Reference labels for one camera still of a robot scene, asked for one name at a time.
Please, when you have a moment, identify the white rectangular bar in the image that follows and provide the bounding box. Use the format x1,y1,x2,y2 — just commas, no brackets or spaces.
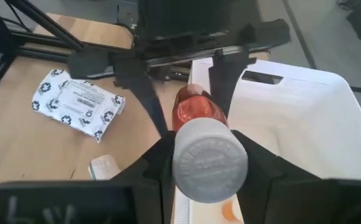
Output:
88,154,123,182

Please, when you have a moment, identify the white perforated plastic basket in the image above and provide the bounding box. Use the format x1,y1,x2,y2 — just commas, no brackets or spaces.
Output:
173,57,361,224

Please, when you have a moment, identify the white printed packet with label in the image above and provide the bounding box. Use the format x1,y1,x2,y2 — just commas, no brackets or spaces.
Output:
30,68,126,144

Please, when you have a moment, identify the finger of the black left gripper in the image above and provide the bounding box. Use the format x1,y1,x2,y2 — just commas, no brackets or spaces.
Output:
113,57,169,138
208,48,258,118

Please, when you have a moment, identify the red bottle with white cap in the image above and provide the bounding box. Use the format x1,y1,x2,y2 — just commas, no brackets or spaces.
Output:
171,83,249,205

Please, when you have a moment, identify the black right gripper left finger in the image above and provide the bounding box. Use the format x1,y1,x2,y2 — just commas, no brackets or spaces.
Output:
0,130,177,224

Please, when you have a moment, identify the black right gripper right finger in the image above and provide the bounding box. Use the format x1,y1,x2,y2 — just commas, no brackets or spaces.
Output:
230,129,361,224

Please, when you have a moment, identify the black aluminium table frame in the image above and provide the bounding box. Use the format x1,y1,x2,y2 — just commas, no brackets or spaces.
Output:
0,0,138,106

